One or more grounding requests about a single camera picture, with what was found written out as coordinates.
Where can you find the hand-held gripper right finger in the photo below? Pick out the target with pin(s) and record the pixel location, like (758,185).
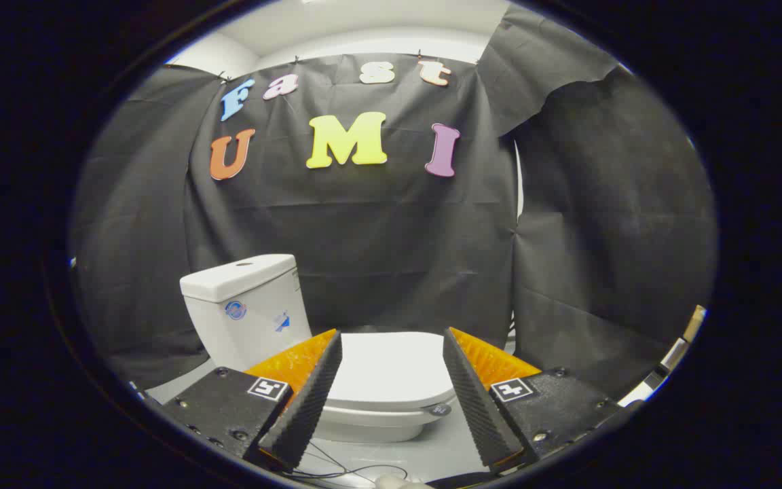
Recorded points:
(476,401)

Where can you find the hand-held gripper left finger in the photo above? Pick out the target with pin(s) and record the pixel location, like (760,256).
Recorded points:
(309,401)

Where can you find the white toilet lid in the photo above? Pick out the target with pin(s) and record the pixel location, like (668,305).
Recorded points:
(391,367)

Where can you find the white toilet bowl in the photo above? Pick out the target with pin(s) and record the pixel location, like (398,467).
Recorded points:
(364,435)

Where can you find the white toilet seat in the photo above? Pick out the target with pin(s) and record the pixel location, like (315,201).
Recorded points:
(391,417)

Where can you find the white toilet tank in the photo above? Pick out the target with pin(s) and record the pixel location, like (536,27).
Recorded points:
(255,333)

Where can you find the white tank cover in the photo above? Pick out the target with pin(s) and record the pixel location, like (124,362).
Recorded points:
(235,275)

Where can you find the black backdrop cloth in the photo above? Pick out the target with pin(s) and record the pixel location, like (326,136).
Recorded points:
(391,238)

